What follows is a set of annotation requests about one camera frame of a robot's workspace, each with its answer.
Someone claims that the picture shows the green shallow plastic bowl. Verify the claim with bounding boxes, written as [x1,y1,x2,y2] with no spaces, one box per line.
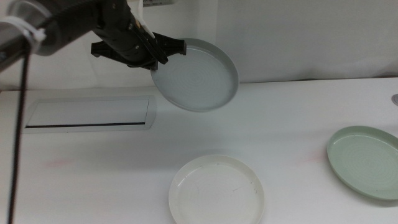
[326,125,398,200]

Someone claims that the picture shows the white cable tie clamp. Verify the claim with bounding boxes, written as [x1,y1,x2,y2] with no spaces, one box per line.
[0,15,47,45]

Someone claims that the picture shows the white backdrop curtain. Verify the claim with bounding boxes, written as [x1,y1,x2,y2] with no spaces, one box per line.
[0,0,398,91]

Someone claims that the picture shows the grey shallow plastic bowl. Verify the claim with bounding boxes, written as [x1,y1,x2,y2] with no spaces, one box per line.
[150,37,240,113]

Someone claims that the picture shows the white desk cable hatch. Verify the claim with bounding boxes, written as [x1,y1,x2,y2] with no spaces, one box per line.
[17,95,158,134]

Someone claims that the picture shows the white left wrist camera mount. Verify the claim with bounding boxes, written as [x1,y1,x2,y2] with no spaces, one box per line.
[126,0,178,39]

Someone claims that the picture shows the white shallow plastic bowl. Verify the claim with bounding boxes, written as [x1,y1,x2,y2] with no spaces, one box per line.
[168,154,266,224]

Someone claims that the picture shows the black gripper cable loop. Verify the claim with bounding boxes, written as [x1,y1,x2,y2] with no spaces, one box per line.
[132,21,169,65]

